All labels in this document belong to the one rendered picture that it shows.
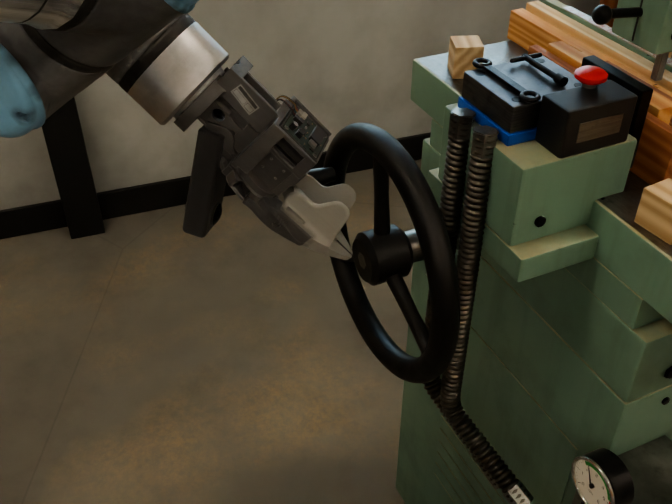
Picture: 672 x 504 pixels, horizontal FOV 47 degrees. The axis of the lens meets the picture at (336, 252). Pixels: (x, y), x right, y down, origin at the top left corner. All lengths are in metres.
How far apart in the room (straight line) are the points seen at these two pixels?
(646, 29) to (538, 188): 0.23
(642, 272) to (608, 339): 0.10
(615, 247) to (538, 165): 0.13
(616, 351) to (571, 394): 0.12
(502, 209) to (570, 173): 0.07
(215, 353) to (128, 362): 0.20
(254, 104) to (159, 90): 0.08
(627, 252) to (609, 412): 0.20
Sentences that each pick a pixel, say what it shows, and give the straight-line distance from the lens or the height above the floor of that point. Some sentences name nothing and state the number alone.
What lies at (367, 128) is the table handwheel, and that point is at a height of 0.95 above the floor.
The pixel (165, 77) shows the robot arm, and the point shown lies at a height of 1.04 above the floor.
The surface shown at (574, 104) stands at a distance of 0.74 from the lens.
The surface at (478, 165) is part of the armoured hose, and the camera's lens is 0.76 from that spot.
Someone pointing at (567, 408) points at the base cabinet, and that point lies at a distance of 0.96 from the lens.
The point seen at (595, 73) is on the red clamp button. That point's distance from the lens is 0.76.
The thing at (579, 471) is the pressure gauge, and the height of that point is 0.66.
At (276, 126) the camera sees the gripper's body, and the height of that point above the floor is 1.00.
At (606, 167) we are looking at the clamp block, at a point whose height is 0.94.
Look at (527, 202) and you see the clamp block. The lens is 0.75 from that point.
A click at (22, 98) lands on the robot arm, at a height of 1.08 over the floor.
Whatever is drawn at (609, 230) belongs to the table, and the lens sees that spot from 0.80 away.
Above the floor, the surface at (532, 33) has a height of 0.93.
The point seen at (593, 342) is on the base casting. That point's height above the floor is 0.75.
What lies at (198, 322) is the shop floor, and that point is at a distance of 1.98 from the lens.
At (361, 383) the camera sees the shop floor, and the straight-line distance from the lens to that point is 1.80.
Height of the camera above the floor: 1.33
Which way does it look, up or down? 38 degrees down
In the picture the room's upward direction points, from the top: straight up
